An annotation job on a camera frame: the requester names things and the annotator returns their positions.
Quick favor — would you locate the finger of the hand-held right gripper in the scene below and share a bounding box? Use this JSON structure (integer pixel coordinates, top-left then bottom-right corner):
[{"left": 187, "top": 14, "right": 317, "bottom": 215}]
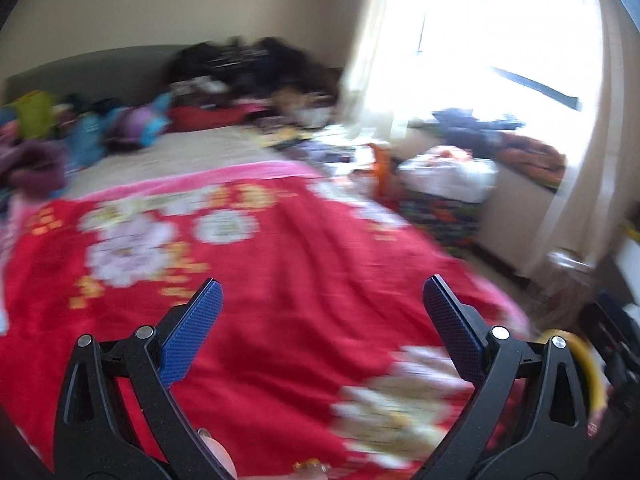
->
[
  {"left": 582, "top": 300, "right": 626, "bottom": 361},
  {"left": 597, "top": 290, "right": 640, "bottom": 346}
]

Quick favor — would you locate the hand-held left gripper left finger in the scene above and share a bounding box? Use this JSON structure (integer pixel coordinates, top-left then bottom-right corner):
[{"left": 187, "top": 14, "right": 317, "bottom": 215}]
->
[{"left": 52, "top": 278, "right": 236, "bottom": 480}]

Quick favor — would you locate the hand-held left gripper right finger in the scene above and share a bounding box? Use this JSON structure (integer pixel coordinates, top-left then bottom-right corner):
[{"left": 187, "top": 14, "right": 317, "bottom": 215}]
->
[{"left": 423, "top": 274, "right": 590, "bottom": 480}]

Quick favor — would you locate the yellow rimmed black trash bin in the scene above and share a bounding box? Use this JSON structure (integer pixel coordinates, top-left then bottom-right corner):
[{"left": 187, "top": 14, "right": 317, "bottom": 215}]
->
[{"left": 542, "top": 329, "right": 608, "bottom": 413}]

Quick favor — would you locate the person's left hand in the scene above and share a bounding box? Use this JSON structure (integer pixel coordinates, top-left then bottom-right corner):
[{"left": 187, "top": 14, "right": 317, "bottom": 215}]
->
[{"left": 196, "top": 427, "right": 237, "bottom": 480}]

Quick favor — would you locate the white desk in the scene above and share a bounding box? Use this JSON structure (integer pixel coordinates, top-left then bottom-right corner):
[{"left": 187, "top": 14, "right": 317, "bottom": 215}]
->
[{"left": 617, "top": 240, "right": 640, "bottom": 306}]

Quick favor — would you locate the red floral blanket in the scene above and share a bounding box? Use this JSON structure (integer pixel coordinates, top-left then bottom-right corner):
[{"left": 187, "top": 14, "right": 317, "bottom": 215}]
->
[{"left": 0, "top": 160, "right": 531, "bottom": 480}]

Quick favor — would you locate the dinosaur print laundry basket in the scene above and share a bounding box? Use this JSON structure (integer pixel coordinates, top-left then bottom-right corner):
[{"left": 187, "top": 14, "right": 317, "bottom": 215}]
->
[{"left": 395, "top": 187, "right": 483, "bottom": 251}]

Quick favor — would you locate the white plastic basket liner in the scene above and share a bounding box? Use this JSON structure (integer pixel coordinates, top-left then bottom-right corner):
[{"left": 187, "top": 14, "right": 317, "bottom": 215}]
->
[{"left": 397, "top": 152, "right": 501, "bottom": 206}]

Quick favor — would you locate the cream curtain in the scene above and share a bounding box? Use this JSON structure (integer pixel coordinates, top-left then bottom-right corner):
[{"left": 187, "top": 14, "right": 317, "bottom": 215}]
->
[
  {"left": 340, "top": 0, "right": 431, "bottom": 136},
  {"left": 520, "top": 0, "right": 636, "bottom": 281}
]

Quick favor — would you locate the orange bag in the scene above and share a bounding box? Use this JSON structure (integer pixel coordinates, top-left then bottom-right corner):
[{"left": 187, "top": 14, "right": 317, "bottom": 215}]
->
[{"left": 367, "top": 142, "right": 396, "bottom": 201}]

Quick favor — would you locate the beige bed sheet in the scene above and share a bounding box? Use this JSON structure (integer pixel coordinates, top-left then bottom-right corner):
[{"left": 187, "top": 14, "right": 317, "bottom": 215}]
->
[{"left": 65, "top": 125, "right": 321, "bottom": 196}]

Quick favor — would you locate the orange cloth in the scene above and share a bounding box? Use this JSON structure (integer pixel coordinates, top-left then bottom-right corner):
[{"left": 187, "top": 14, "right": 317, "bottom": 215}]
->
[{"left": 425, "top": 145, "right": 468, "bottom": 161}]

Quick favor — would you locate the orange patterned quilt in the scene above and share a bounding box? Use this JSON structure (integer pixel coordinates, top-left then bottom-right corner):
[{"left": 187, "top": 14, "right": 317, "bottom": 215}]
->
[{"left": 492, "top": 132, "right": 568, "bottom": 188}]

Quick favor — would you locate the gold jewellery piece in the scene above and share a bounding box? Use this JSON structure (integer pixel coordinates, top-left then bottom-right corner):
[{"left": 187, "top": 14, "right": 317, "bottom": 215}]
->
[{"left": 294, "top": 459, "right": 331, "bottom": 476}]

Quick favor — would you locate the dark clothes heap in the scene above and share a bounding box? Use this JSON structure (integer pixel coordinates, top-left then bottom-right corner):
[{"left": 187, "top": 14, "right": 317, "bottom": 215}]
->
[{"left": 432, "top": 107, "right": 526, "bottom": 161}]

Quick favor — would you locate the purple striped cloth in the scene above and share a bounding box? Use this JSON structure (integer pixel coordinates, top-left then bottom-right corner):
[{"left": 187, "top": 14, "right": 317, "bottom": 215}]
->
[{"left": 102, "top": 92, "right": 171, "bottom": 151}]

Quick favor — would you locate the red pillow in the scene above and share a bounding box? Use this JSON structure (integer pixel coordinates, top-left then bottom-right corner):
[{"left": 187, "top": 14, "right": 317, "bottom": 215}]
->
[{"left": 167, "top": 104, "right": 256, "bottom": 133}]

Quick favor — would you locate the brown yellow patterned blanket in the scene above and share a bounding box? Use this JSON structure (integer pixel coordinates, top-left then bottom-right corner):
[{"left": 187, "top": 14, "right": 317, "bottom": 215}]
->
[{"left": 245, "top": 115, "right": 321, "bottom": 148}]

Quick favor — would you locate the heap of pale clothes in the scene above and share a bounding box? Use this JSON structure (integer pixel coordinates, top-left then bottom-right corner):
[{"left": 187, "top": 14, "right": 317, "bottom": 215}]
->
[{"left": 295, "top": 132, "right": 371, "bottom": 166}]

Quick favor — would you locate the light blue cloth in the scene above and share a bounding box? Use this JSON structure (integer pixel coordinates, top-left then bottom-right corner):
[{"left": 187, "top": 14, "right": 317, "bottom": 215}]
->
[{"left": 65, "top": 110, "right": 108, "bottom": 171}]

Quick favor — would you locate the maroon cloth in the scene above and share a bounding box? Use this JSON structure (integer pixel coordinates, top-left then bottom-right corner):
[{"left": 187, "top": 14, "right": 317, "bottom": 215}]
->
[{"left": 5, "top": 140, "right": 68, "bottom": 198}]

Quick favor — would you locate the green yellow cloth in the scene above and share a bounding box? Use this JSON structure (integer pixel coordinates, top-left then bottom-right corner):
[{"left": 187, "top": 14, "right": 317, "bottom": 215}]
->
[{"left": 10, "top": 91, "right": 53, "bottom": 141}]

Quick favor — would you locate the pile of dark clothes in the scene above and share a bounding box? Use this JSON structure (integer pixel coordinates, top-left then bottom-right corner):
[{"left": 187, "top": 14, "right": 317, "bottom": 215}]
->
[{"left": 165, "top": 35, "right": 346, "bottom": 116}]

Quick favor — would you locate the grey bed headboard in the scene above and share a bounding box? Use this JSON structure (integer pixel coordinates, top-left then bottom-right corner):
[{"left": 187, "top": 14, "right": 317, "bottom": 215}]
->
[{"left": 2, "top": 45, "right": 186, "bottom": 106}]

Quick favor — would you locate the black framed window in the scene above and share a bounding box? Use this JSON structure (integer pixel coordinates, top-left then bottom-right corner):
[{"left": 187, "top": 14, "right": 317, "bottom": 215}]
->
[{"left": 415, "top": 0, "right": 588, "bottom": 126}]

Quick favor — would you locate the white wire stool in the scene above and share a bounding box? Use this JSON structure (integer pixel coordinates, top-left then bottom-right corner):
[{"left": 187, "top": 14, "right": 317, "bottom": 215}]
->
[{"left": 525, "top": 247, "right": 596, "bottom": 331}]

